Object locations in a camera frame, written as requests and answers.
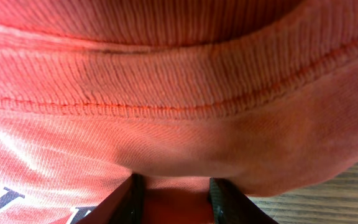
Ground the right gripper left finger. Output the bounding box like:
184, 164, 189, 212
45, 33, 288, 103
78, 174, 145, 224

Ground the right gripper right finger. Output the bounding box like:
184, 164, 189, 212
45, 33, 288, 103
208, 178, 278, 224

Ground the red t-shirt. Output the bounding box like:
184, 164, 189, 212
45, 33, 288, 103
0, 0, 358, 223

